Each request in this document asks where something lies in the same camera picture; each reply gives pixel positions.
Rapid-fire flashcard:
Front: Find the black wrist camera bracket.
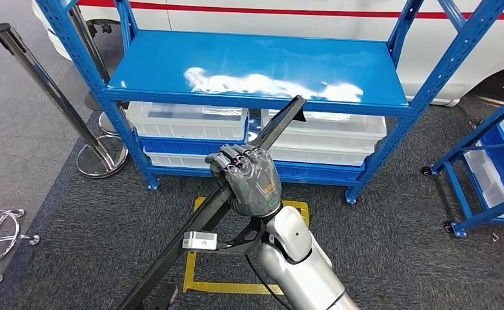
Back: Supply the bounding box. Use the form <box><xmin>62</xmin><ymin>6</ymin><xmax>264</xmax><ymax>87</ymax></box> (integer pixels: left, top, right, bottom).
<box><xmin>215</xmin><ymin>217</ymin><xmax>266</xmax><ymax>255</ymax></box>

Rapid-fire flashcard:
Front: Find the blue metal shelf rack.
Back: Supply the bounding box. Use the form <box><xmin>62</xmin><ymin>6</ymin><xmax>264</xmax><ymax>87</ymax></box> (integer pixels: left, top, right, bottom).
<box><xmin>35</xmin><ymin>0</ymin><xmax>504</xmax><ymax>205</ymax></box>

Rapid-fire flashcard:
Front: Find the white car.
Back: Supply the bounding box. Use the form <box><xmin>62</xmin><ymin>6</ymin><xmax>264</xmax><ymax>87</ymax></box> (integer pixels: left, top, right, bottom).
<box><xmin>31</xmin><ymin>0</ymin><xmax>504</xmax><ymax>108</ymax></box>

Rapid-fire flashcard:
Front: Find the black robot leg part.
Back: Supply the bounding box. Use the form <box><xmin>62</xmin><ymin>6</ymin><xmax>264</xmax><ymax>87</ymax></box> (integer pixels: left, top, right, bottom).
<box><xmin>142</xmin><ymin>282</ymin><xmax>179</xmax><ymax>310</ymax></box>

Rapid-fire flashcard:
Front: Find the black plastic plate frame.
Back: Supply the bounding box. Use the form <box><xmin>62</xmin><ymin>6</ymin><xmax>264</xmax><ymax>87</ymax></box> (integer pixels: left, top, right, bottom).
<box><xmin>117</xmin><ymin>94</ymin><xmax>307</xmax><ymax>310</ymax></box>

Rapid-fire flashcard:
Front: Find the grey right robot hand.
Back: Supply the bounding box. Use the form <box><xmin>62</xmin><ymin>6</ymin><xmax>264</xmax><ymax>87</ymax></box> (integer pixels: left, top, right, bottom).
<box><xmin>205</xmin><ymin>143</ymin><xmax>283</xmax><ymax>218</ymax></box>

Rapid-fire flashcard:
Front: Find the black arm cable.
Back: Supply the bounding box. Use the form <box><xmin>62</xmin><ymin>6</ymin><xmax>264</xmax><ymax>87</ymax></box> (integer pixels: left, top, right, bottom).
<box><xmin>245</xmin><ymin>254</ymin><xmax>293</xmax><ymax>310</ymax></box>

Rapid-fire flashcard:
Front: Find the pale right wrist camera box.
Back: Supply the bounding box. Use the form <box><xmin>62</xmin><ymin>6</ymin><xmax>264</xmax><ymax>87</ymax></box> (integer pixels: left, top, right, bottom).
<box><xmin>182</xmin><ymin>231</ymin><xmax>218</xmax><ymax>251</ymax></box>

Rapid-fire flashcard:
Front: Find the blue wheeled rack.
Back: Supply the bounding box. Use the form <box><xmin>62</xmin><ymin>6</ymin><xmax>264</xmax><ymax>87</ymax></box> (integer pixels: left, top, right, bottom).
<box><xmin>420</xmin><ymin>87</ymin><xmax>504</xmax><ymax>238</ymax></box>

